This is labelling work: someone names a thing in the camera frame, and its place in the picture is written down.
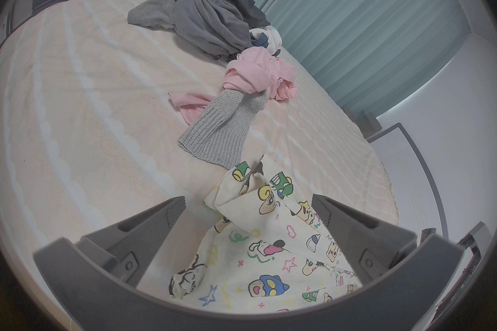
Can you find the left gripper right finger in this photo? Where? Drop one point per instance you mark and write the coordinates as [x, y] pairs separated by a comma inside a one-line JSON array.
[[365, 244]]

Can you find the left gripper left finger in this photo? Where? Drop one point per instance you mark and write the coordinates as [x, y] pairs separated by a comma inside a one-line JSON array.
[[143, 240]]

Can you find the white printed pyjama top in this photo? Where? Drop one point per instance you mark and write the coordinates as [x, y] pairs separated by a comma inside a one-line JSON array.
[[271, 263]]

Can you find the grey bedside table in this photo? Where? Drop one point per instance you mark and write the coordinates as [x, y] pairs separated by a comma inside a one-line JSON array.
[[367, 124]]

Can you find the grey knitted sweater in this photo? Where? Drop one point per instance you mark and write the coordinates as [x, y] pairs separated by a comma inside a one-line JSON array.
[[221, 127]]

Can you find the bed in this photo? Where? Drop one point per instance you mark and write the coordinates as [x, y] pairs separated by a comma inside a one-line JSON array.
[[97, 108]]

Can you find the pink garment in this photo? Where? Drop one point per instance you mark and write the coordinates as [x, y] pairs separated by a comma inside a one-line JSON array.
[[256, 69]]

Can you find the white garment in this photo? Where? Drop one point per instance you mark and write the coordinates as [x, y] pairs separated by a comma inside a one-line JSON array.
[[271, 38]]

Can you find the dark grey garment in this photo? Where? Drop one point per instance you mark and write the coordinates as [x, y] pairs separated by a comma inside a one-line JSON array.
[[209, 23]]

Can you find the blue-green curtain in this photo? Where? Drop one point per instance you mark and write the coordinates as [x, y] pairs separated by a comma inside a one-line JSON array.
[[349, 11]]

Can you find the black garment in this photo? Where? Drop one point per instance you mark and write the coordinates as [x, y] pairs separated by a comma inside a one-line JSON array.
[[244, 3]]

